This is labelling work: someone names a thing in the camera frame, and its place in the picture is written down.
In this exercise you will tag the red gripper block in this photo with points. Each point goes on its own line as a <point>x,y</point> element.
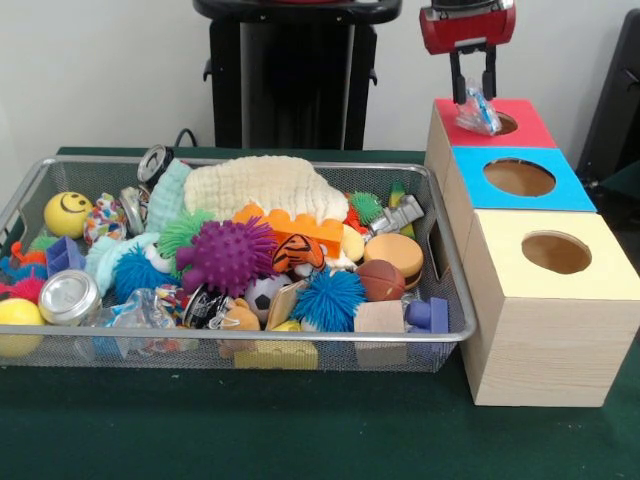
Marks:
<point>465,30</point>

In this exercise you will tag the clear plastic packet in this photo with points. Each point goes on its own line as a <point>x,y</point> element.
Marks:
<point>478,115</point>

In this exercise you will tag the shallow clear mesh bin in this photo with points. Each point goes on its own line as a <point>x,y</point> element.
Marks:
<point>440,330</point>

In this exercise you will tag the wooden box with three holes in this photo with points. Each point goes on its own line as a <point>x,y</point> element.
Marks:
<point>540,340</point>

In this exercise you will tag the black chair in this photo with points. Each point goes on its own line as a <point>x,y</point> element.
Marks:
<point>615,100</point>

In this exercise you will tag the toy hamburger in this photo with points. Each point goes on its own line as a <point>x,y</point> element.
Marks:
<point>393,256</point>

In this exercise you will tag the small brown basketball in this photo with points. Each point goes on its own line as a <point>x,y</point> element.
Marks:
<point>380,280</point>

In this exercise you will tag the orange toy building block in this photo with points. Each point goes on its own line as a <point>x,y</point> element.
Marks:
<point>305,228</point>

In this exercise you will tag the cream knitted cloth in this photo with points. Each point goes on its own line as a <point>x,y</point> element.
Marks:
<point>260,188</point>

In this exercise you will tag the purple toy block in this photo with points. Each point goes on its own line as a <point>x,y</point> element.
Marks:
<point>428,315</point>

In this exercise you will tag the blue spiky ball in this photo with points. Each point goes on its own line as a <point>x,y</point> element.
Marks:
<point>328,298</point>

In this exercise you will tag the purple spiky ball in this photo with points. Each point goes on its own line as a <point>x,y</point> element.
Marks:
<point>226,255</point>

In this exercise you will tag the green spiky ball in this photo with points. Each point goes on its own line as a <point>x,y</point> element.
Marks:
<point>183,230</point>

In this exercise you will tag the dark green table cloth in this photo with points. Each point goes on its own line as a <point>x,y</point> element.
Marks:
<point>300,430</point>

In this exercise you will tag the yellow smiley face ball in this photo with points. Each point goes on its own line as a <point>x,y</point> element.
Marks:
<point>67,213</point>

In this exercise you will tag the silver metal can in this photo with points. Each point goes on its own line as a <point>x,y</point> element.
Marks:
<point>68,297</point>

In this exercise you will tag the plain yellow ball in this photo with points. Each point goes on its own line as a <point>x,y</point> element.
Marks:
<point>18,325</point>

